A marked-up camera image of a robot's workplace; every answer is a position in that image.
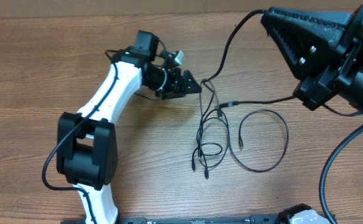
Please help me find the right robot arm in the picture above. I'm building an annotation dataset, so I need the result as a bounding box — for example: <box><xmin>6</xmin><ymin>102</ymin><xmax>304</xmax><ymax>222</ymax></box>
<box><xmin>260</xmin><ymin>5</ymin><xmax>363</xmax><ymax>112</ymax></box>

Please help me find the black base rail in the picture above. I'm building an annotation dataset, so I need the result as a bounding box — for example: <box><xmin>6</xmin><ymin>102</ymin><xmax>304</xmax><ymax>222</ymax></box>
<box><xmin>60</xmin><ymin>203</ymin><xmax>338</xmax><ymax>224</ymax></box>

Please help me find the black USB cable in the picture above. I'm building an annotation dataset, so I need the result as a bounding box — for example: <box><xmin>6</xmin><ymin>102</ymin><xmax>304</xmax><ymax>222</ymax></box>
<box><xmin>200</xmin><ymin>8</ymin><xmax>297</xmax><ymax>108</ymax></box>

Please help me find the thin black cable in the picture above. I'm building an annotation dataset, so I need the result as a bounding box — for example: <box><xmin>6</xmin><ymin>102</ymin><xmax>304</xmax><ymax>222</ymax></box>
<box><xmin>227</xmin><ymin>108</ymin><xmax>290</xmax><ymax>174</ymax></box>

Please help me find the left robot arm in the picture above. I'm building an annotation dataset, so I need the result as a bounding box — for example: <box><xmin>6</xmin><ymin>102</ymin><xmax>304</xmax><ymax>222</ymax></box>
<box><xmin>54</xmin><ymin>30</ymin><xmax>201</xmax><ymax>223</ymax></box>

